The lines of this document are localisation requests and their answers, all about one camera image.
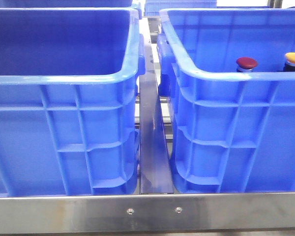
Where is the red mushroom push button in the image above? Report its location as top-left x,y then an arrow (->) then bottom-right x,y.
236,57 -> 258,73

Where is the yellow mushroom push button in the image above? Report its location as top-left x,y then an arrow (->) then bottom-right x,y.
283,52 -> 295,72

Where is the steel divider bar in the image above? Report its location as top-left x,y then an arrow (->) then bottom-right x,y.
139,17 -> 174,194

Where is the right blue plastic bin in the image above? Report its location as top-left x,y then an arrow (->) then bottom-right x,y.
158,8 -> 295,193

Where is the blue plastic bin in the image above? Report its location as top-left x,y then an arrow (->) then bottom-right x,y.
158,8 -> 295,193
0,7 -> 145,198

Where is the left blue plastic bin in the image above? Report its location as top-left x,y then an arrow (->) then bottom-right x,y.
0,7 -> 145,198

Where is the back right blue bin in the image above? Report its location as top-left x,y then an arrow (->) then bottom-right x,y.
144,0 -> 217,16

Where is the back left blue bin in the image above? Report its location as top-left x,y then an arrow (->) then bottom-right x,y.
0,0 -> 142,19

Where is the left rail screw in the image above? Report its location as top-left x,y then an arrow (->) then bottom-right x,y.
127,208 -> 134,215

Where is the rail screw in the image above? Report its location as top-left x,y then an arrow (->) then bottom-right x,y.
127,208 -> 134,215
175,207 -> 182,213

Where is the right rail screw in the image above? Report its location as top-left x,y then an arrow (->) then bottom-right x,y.
175,207 -> 182,213

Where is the steel front rail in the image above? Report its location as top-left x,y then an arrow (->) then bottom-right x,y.
0,192 -> 295,234

